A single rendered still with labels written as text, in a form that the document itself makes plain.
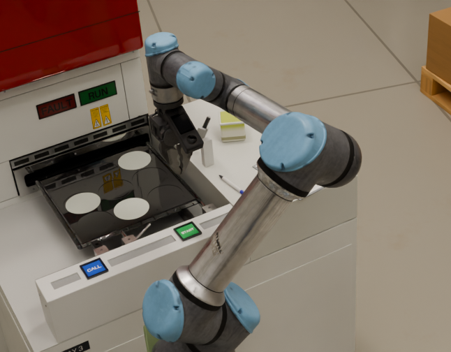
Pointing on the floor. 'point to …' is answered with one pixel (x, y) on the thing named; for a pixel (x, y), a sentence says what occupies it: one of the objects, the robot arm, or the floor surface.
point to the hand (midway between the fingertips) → (181, 171)
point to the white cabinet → (7, 315)
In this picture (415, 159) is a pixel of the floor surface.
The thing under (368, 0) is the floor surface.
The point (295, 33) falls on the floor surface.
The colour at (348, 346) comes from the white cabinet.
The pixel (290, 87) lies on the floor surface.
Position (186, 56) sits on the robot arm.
